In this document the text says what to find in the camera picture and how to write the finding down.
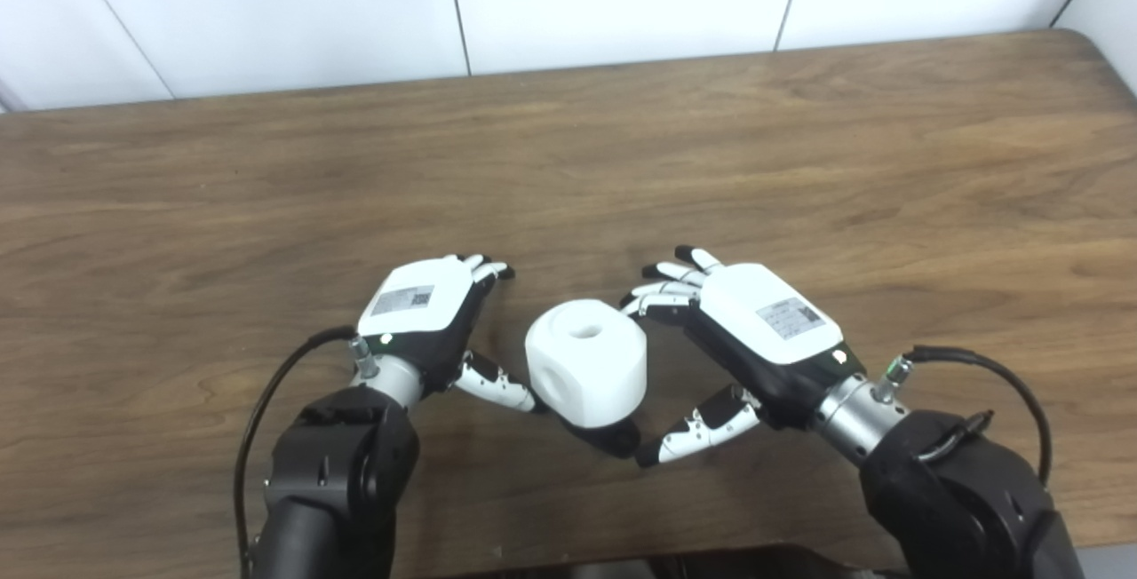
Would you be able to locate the round white plastic piece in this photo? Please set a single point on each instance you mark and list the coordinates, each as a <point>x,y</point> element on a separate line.
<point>595,375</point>

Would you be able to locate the black flanged holder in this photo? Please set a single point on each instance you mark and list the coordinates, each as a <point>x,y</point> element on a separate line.
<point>617,439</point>

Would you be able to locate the black robot torso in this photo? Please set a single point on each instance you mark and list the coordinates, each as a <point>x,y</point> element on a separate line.
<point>711,564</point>

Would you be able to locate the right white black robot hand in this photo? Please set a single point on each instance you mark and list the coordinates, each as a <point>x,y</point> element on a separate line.
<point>773,321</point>

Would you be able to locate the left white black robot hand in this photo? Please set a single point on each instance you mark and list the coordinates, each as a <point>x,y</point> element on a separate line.
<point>413,304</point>

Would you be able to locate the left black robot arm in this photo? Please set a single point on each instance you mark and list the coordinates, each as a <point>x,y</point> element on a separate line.
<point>329,481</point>

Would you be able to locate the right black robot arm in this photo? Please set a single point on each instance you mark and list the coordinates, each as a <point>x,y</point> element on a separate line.
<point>959,499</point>

